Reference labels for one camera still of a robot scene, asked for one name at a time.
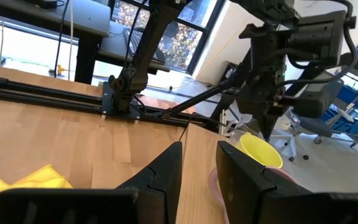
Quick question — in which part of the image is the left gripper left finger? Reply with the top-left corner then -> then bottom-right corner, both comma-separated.
0,141 -> 183,224

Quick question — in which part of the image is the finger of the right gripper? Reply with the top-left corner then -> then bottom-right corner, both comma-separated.
257,113 -> 281,141

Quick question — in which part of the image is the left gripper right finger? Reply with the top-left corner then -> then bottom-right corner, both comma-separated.
215,140 -> 358,224

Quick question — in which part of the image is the yellow-green plastic cup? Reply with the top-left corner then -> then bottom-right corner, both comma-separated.
234,132 -> 284,169

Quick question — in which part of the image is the clear glass cup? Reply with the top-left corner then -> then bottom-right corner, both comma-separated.
225,123 -> 250,146

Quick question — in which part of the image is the grey office chair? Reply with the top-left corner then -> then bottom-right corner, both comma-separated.
286,73 -> 358,163

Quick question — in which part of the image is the yellow cloth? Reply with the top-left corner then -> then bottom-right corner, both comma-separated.
0,164 -> 73,214

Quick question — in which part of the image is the black keyboard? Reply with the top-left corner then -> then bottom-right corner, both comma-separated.
122,27 -> 165,63

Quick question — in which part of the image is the black table frame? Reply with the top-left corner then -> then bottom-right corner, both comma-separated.
0,73 -> 231,132

